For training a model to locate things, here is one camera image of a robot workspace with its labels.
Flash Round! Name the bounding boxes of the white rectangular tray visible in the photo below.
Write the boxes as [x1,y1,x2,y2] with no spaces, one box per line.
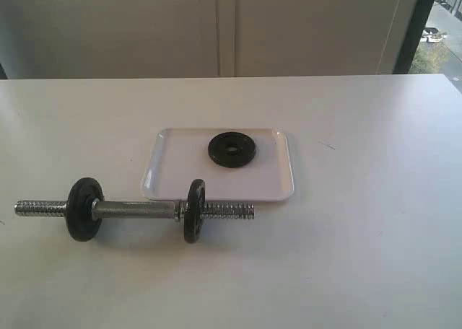
[141,128,295,203]

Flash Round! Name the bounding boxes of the black weight plate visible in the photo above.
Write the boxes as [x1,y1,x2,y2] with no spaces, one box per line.
[183,179,205,244]
[207,131,256,168]
[66,177,104,242]

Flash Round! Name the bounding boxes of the dark window frame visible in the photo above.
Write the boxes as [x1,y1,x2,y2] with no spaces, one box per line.
[393,0,435,74]

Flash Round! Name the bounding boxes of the chrome threaded dumbbell bar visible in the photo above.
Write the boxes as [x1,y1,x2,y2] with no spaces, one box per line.
[14,200,255,221]

